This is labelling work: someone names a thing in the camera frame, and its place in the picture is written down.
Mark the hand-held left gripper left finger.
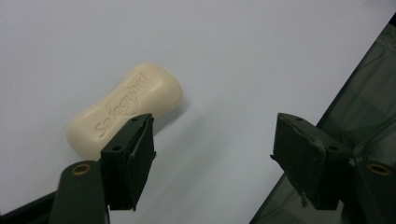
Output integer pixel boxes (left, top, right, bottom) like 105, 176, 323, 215
49, 113, 157, 224

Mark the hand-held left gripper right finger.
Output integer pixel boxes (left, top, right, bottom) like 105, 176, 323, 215
270, 112, 396, 224

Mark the cream soap bar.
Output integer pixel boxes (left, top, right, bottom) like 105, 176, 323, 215
65, 62, 184, 161

